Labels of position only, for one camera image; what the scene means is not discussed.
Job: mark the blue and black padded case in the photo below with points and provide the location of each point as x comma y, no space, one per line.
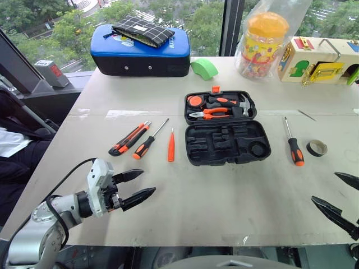
134,60

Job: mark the grey box with red label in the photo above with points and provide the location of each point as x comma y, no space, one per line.
51,74

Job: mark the black orange screwdriver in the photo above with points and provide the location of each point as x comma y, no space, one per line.
143,147
296,151

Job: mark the wooden latch busy box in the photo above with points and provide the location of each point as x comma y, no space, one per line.
303,53

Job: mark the thin metal needle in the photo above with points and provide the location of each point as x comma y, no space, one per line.
307,115

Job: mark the orange tester pen screwdriver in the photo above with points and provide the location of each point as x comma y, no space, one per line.
171,148

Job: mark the toy jar with orange lid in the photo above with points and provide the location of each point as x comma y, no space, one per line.
261,47

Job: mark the dark window frame pillar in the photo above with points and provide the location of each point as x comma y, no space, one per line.
231,28

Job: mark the grey rounded shape with chevron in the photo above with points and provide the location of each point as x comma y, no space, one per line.
216,263

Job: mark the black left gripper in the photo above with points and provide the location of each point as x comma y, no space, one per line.
110,196

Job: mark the jar of toys in bag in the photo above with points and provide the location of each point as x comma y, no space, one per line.
297,16

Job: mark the black tape roll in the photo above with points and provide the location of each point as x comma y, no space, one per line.
312,150

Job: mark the green arch foam block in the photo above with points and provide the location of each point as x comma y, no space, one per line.
204,68

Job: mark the orange black tape measure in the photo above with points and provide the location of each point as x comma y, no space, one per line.
195,101

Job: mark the black white grid pouch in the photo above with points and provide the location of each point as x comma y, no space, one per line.
140,29

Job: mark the black plastic tool case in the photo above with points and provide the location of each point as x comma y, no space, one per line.
224,145

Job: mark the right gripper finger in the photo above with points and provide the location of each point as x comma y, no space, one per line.
350,179
336,214

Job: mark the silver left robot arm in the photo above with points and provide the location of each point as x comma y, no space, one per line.
36,229

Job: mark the person in dark clothing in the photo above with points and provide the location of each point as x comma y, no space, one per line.
16,168

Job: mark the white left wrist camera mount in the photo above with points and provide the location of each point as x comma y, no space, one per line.
96,182

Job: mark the orange black utility knife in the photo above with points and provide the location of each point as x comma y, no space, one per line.
126,141

